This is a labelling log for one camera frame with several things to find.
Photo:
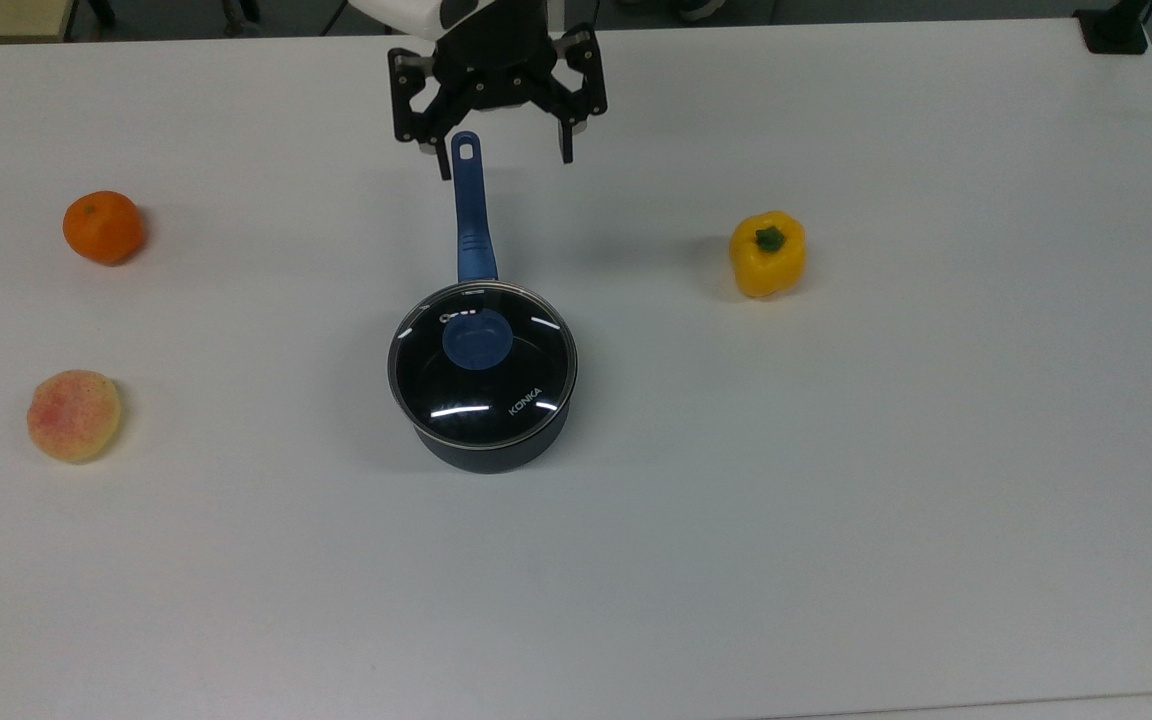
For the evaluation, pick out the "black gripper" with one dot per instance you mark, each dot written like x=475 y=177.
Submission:
x=491 y=50

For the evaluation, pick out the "glass lid with blue knob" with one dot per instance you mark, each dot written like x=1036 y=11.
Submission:
x=481 y=400

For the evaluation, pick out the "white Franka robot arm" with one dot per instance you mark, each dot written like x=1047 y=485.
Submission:
x=406 y=12

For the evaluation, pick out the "dark blue saucepan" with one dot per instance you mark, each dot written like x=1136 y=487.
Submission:
x=471 y=210

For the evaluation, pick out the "yellow bell pepper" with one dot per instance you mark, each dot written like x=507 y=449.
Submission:
x=768 y=262

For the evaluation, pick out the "orange mandarin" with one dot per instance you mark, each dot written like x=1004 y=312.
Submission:
x=103 y=228

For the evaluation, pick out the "pink yellow peach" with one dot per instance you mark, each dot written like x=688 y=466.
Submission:
x=74 y=416

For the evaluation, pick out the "black camera clamp mount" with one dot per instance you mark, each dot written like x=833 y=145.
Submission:
x=1114 y=30

